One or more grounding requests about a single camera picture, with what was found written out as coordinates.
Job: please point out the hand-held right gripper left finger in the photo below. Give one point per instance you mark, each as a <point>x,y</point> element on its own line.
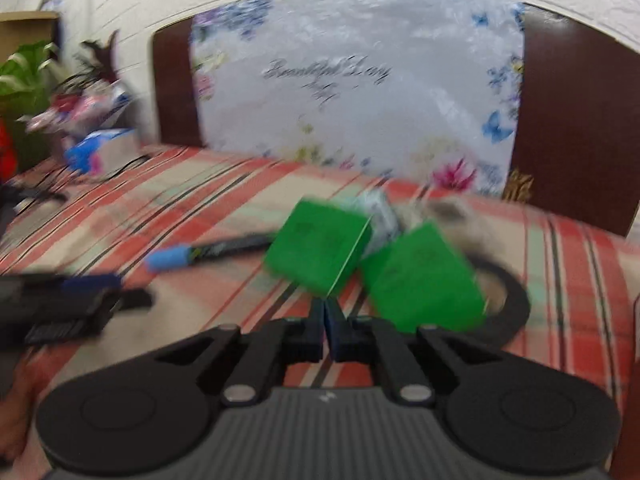
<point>315,335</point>

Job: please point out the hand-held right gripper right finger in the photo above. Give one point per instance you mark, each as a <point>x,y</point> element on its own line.
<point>334,335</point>

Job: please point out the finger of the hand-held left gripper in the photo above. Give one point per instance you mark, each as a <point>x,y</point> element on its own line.
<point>90,281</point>
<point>135,299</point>

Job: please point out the black marker with blue cap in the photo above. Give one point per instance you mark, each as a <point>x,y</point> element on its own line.
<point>170,258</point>

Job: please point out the clear bag of small parts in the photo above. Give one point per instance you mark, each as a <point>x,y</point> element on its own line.
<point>382,215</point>

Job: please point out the beige bundle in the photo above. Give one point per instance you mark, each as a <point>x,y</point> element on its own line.
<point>450,215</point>

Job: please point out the black tape roll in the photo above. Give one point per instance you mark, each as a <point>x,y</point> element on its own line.
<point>517,305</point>

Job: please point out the person's left forearm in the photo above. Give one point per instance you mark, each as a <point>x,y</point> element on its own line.
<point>15,410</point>

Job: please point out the red plaid blanket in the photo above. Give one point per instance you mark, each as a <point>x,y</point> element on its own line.
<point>150,210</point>

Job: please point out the blue and white box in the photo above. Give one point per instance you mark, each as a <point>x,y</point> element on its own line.
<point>110,147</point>

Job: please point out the red object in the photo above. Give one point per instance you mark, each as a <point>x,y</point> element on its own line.
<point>6,150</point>

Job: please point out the pile of colourful packets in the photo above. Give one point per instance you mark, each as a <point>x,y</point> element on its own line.
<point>85,105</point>

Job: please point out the green leafy plant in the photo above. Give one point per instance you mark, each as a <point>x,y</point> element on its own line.
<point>25,75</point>

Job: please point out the dark feather decoration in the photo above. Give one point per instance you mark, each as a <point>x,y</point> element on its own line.
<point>102,57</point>

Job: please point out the floral plastic bedding package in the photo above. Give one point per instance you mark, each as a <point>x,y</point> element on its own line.
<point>350,110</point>

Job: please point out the brown cardboard box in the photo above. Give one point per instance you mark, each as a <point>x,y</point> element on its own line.
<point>25,30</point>

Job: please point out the dark brown wooden headboard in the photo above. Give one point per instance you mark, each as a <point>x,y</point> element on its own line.
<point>575,110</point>

